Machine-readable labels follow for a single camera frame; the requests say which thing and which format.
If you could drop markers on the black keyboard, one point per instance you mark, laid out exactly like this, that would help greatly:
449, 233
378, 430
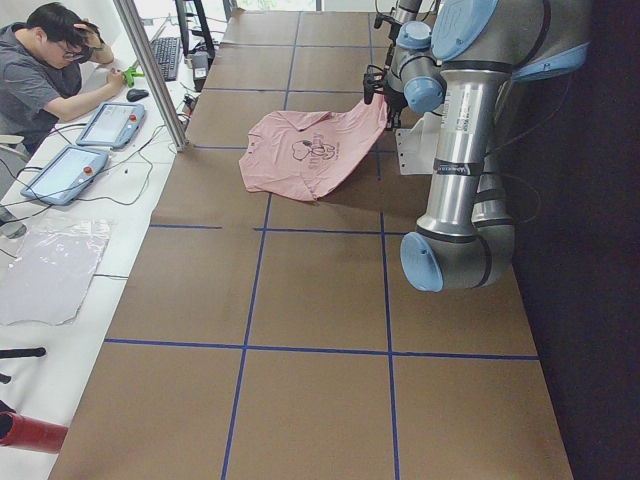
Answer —
167, 52

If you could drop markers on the far blue teach pendant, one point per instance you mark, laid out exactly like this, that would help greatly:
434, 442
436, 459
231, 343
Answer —
113, 125

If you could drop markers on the black computer mouse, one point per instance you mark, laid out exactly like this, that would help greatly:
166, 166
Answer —
134, 95

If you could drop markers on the near blue teach pendant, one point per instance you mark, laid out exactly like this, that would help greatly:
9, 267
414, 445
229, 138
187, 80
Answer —
66, 175

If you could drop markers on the blue tape line crosswise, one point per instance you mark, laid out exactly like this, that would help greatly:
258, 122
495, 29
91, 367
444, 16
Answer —
319, 350

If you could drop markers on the aluminium frame post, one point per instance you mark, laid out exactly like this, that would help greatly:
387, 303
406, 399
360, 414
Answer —
134, 29

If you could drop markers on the seated person grey shirt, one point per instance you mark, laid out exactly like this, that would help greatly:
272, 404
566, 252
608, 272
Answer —
41, 78

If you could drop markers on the pink Snoopy t-shirt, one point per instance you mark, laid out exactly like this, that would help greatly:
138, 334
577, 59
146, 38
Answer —
304, 156

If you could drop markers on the green clamp tool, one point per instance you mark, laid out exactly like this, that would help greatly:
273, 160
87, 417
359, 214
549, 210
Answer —
130, 74

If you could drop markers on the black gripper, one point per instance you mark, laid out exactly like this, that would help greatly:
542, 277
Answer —
391, 106

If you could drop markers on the black power box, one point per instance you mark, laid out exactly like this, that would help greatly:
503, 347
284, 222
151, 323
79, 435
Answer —
200, 69

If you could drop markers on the blue tape line lengthwise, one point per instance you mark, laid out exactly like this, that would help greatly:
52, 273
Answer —
262, 231

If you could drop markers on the clear plastic bag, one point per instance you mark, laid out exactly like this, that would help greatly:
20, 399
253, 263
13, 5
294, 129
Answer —
48, 281

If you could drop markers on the blue teach pendant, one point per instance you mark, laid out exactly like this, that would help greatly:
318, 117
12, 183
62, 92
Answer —
66, 175
113, 125

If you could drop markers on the red cylinder bottle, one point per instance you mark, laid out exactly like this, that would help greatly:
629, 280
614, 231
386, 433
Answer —
31, 434

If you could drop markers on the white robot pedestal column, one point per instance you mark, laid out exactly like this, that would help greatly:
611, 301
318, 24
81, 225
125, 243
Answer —
416, 147

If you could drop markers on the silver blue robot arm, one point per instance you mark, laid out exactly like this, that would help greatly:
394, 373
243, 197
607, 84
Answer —
460, 60
410, 76

